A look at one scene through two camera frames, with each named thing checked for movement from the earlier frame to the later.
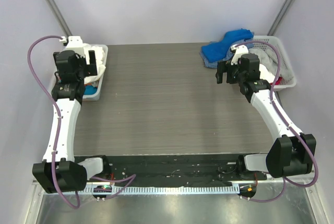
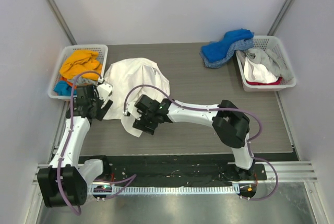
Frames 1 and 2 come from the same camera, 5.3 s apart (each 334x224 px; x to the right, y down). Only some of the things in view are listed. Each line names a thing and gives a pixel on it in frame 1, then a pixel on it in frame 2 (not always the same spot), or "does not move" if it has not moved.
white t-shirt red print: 99,56 -> 130,78
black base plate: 181,171 does not move
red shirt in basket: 277,82 does not move
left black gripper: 88,65 -> 103,109
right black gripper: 227,71 -> 143,124
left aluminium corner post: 50,1 does not move
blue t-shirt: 216,52 does not move
